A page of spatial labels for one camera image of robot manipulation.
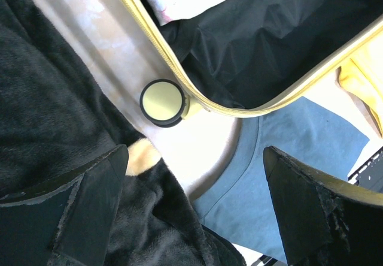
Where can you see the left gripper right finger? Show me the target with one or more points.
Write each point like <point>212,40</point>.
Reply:
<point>322,220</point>

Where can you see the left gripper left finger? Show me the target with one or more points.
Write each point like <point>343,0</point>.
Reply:
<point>65,220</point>

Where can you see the dark blue shirt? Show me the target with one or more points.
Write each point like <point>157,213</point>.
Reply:
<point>239,207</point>

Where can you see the yellow pants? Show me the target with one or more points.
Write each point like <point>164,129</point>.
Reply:
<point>361,75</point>

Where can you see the black floral fleece blanket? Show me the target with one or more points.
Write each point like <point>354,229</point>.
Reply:
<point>55,118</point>

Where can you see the yellow open suitcase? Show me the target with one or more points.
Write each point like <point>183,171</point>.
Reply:
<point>247,58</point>

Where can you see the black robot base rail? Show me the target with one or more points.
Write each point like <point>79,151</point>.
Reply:
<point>369,175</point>

